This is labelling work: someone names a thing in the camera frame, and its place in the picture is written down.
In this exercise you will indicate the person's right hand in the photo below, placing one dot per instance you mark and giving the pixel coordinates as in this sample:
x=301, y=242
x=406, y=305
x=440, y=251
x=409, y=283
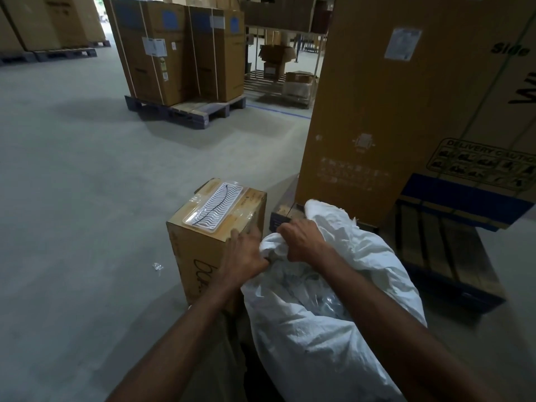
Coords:
x=305, y=241

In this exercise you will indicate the person's left hand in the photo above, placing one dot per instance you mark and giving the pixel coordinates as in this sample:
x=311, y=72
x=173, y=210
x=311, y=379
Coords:
x=239, y=259

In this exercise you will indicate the person's left fingers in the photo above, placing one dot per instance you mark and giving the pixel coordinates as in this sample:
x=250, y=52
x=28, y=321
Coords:
x=256, y=244

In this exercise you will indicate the person's right fingers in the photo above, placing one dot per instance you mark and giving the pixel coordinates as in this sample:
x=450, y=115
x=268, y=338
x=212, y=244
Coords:
x=286, y=236

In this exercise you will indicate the white woven sack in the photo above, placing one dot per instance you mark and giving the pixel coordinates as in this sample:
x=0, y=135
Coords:
x=318, y=355

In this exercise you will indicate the person's left forearm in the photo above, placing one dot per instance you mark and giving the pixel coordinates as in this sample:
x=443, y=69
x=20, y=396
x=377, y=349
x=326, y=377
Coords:
x=176, y=351

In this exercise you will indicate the person's right forearm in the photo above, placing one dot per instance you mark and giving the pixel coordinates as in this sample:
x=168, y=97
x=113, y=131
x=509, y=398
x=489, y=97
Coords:
x=398, y=339

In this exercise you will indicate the clear plastic blister tray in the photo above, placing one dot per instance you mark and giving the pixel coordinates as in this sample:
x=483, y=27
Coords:
x=213, y=207

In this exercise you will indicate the small brown cardboard box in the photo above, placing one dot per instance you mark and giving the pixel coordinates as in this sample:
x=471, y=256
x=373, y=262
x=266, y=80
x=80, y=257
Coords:
x=194, y=246

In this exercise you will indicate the clear plastic packaging in sack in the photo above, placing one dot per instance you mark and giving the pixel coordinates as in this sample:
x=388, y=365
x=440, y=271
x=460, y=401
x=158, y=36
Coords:
x=314, y=293

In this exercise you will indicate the small clear plastic scrap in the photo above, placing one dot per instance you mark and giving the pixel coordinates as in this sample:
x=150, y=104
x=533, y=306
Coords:
x=158, y=266

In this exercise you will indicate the grey wooden pallet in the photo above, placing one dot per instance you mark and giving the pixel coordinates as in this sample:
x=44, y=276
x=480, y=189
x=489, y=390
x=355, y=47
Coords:
x=188, y=112

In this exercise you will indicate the wrapped cardboard box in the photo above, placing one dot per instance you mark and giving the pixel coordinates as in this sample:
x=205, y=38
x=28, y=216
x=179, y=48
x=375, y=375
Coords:
x=298, y=84

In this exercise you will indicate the metal storage rack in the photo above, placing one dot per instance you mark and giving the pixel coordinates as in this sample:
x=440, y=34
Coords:
x=259, y=85

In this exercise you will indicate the huge cardboard appliance box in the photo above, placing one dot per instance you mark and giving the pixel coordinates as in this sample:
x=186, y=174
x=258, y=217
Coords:
x=377, y=112

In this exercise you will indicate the wooden pallet with blue edge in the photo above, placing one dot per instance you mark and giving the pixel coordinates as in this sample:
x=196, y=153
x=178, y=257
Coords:
x=439, y=251

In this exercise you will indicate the open cardboard box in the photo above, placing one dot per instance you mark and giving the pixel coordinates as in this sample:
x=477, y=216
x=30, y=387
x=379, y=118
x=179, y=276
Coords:
x=276, y=58

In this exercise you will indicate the cardboard boxes on rack top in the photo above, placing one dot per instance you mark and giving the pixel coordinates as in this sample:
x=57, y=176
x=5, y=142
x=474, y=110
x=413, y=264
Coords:
x=280, y=12

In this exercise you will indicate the dark low pallet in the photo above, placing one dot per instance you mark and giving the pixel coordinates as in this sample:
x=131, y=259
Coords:
x=65, y=54
x=16, y=57

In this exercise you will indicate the large stacked cardboard box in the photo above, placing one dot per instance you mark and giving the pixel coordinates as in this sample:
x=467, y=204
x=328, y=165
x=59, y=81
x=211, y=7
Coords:
x=81, y=18
x=29, y=20

